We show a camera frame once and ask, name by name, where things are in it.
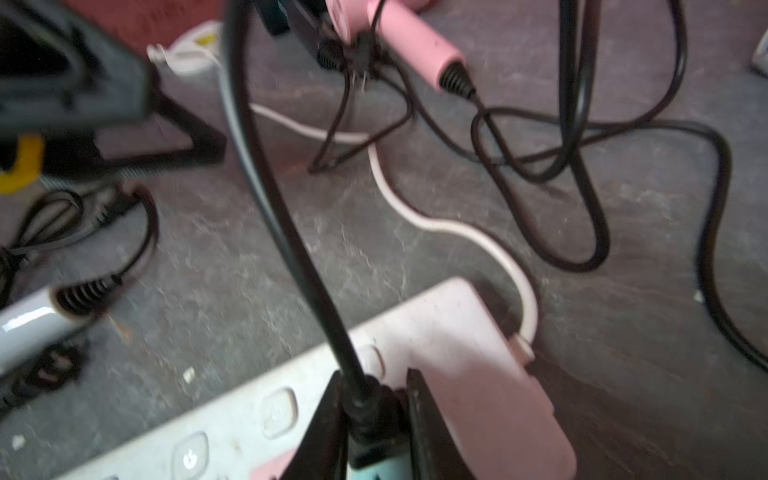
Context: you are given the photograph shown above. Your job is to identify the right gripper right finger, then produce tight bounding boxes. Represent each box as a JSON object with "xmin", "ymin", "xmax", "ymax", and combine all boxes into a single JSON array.
[{"xmin": 406, "ymin": 368, "xmax": 475, "ymax": 480}]

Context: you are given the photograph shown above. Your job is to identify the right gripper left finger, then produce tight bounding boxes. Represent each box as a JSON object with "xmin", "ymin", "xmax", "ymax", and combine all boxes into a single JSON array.
[{"xmin": 280, "ymin": 371, "xmax": 349, "ymax": 480}]

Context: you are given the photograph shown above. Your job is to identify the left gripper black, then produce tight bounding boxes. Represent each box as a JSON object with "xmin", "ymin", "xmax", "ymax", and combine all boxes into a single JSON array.
[{"xmin": 1, "ymin": 1, "xmax": 227, "ymax": 180}]

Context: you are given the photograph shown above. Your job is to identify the black plug with cable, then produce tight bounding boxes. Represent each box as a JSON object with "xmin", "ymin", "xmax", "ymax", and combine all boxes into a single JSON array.
[{"xmin": 220, "ymin": 1, "xmax": 413, "ymax": 479}]

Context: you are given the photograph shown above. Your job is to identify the white power strip coloured sockets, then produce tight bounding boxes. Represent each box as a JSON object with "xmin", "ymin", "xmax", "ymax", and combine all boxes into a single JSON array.
[{"xmin": 71, "ymin": 278, "xmax": 577, "ymax": 479}]

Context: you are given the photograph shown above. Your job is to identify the white tape roll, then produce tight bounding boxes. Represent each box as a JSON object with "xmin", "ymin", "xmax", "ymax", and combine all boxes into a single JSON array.
[{"xmin": 146, "ymin": 20, "xmax": 222, "ymax": 76}]

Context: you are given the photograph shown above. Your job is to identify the yellow pencil cup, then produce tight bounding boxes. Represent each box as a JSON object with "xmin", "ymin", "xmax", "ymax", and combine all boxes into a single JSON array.
[{"xmin": 1, "ymin": 134, "xmax": 45, "ymax": 196}]

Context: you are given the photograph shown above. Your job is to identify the large white hair dryer front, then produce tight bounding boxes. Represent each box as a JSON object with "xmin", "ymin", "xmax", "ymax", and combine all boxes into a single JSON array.
[{"xmin": 1, "ymin": 275, "xmax": 123, "ymax": 377}]

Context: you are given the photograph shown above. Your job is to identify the pink hair dryer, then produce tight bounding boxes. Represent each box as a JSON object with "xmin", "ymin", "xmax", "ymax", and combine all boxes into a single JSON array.
[{"xmin": 326, "ymin": 0, "xmax": 476, "ymax": 99}]

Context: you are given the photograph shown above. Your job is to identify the white power strip cable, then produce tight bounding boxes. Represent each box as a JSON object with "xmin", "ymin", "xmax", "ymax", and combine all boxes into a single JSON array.
[{"xmin": 146, "ymin": 44, "xmax": 539, "ymax": 346}]

